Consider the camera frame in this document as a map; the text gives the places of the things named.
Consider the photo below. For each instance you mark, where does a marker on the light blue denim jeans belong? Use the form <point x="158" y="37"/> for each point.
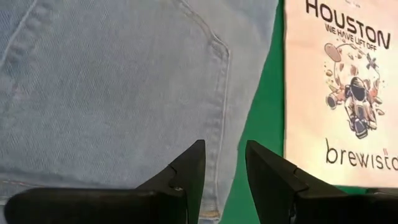
<point x="109" y="93"/>

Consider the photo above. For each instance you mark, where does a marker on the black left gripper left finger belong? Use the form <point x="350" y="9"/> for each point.
<point x="109" y="205"/>

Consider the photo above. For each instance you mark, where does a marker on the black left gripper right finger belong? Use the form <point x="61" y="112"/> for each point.
<point x="311" y="205"/>

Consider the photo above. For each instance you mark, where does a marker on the white printed t-shirt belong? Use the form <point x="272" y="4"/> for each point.
<point x="311" y="93"/>

